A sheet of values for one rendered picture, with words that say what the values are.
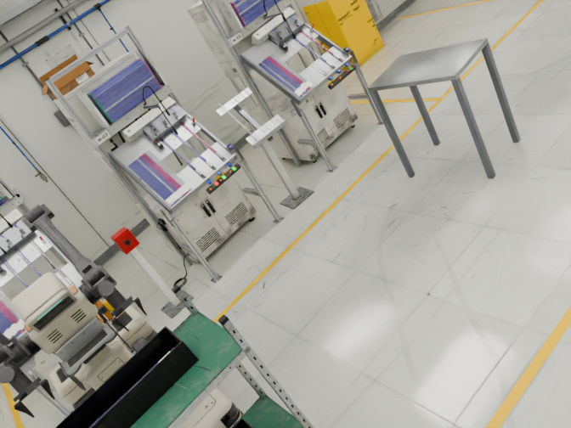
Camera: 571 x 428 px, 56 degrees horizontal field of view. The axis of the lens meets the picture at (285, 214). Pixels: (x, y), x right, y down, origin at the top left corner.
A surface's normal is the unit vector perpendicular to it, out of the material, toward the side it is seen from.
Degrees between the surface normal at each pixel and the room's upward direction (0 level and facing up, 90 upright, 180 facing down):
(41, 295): 42
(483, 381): 0
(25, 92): 90
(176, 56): 90
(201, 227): 90
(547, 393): 0
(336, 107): 90
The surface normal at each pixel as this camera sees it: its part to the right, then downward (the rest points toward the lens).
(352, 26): 0.57, 0.15
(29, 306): 0.02, -0.45
